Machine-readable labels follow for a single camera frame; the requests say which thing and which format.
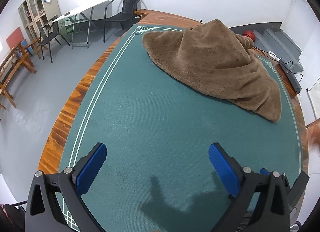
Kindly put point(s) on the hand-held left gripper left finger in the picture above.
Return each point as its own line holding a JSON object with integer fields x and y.
{"x": 92, "y": 167}

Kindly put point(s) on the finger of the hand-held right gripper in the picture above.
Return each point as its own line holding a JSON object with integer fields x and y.
{"x": 264, "y": 171}

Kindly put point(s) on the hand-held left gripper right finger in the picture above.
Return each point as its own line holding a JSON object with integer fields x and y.
{"x": 223, "y": 172}

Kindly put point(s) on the brown fleece sweater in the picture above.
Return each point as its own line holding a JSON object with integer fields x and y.
{"x": 212, "y": 66}

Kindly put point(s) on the green table mat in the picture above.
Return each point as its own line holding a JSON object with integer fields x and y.
{"x": 150, "y": 122}

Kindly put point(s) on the person's dark clothing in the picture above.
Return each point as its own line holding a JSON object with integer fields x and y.
{"x": 11, "y": 215}

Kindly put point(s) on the black power strip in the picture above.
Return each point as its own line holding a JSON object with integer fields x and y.
{"x": 290, "y": 74}

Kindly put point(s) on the wooden bench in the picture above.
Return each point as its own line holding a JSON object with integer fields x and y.
{"x": 15, "y": 64}

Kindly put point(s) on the grey stairs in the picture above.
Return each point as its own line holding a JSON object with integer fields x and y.
{"x": 275, "y": 39}

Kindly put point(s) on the red basketball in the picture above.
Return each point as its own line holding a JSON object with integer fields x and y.
{"x": 250, "y": 35}

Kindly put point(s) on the blue chair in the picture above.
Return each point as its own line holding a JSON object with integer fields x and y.
{"x": 26, "y": 46}

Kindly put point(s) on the black metal chair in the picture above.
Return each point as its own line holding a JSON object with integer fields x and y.
{"x": 50, "y": 34}

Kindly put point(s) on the red board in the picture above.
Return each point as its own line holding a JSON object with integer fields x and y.
{"x": 15, "y": 38}

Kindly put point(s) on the glass top table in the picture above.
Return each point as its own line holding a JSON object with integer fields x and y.
{"x": 80, "y": 14}

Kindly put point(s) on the black lattice-back chair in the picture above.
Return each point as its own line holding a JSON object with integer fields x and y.
{"x": 122, "y": 11}

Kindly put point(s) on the beige storage cabinet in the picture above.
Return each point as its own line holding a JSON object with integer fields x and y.
{"x": 37, "y": 6}

